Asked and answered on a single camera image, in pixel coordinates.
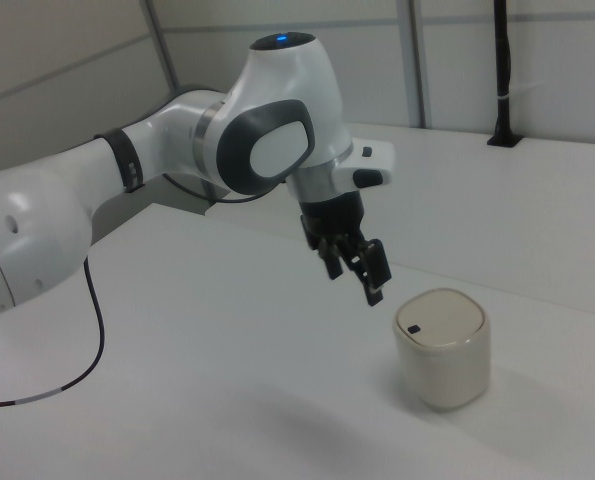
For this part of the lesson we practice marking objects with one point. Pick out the grey partition post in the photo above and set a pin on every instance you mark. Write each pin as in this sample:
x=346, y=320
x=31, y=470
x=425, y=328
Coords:
x=161, y=45

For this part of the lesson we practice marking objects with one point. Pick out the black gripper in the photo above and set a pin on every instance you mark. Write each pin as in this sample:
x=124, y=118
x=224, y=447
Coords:
x=334, y=220

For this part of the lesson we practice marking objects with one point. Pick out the small cream trash can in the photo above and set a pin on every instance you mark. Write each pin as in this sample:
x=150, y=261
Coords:
x=447, y=380

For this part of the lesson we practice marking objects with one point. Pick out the black pole with base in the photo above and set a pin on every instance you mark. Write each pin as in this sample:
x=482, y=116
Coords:
x=503, y=60

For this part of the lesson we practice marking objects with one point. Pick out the cream trash can lid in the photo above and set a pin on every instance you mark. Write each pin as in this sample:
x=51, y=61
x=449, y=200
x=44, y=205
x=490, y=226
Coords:
x=442, y=315

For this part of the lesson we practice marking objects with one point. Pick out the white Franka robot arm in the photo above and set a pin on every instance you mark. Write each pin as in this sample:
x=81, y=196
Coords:
x=287, y=75

